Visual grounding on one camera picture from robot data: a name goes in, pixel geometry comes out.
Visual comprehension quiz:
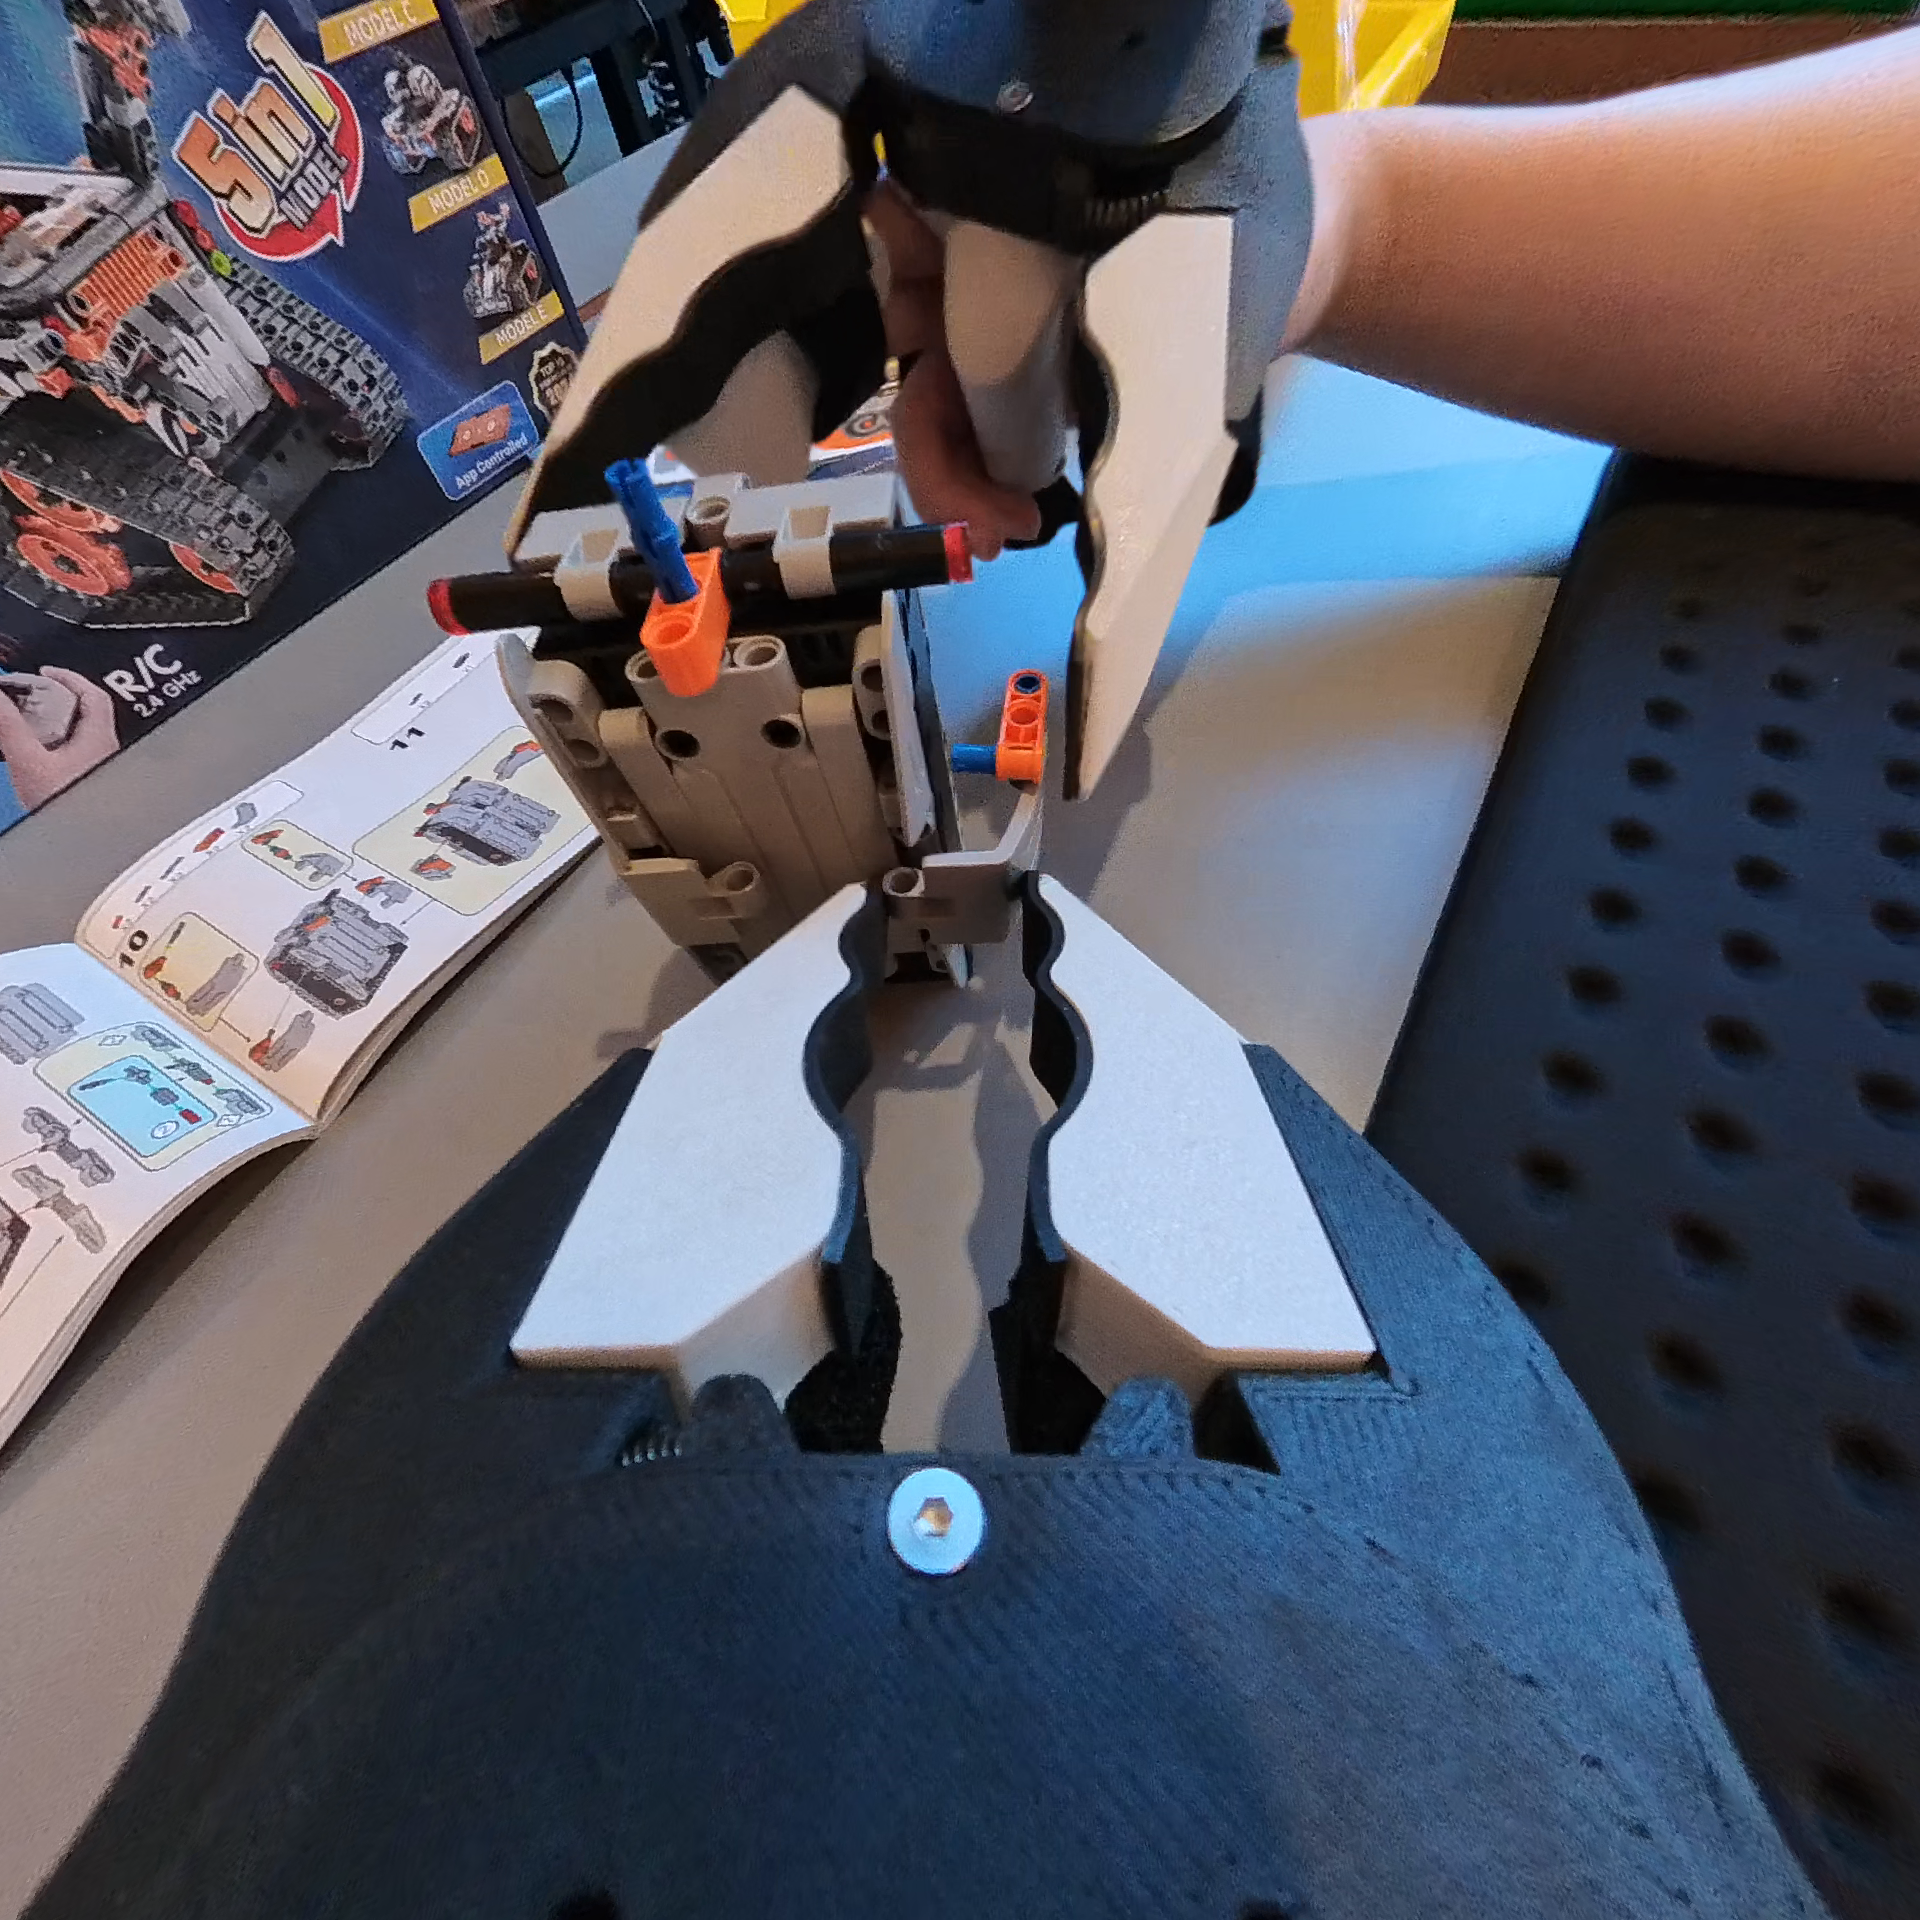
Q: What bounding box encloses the small grey panel orange connector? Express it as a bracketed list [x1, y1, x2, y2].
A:
[881, 669, 1051, 983]

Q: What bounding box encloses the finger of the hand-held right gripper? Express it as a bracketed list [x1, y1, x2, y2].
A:
[504, 77, 879, 559]
[1061, 205, 1265, 802]

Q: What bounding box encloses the person's right hand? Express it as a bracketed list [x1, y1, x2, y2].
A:
[865, 179, 1082, 559]

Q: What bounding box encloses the open instruction booklet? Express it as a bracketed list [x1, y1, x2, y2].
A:
[0, 629, 606, 1449]

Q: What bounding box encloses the person's right forearm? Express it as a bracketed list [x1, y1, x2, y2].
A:
[1273, 22, 1920, 481]

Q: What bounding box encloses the black perforated plastic panel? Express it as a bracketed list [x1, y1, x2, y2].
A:
[1361, 450, 1920, 1920]

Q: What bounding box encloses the blue robot kit box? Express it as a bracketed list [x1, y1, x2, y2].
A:
[0, 0, 589, 833]

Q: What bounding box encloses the grey brick robot assembly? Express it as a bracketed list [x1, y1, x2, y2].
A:
[425, 455, 980, 992]

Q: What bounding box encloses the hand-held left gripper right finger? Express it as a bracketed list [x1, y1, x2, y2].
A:
[1019, 874, 1382, 1433]

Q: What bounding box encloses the yellow plastic bin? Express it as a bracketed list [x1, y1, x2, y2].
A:
[719, 0, 1460, 119]

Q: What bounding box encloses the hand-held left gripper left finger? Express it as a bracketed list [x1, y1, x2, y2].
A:
[509, 881, 875, 1403]

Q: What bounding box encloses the grey desk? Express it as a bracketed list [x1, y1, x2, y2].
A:
[0, 150, 1613, 1920]

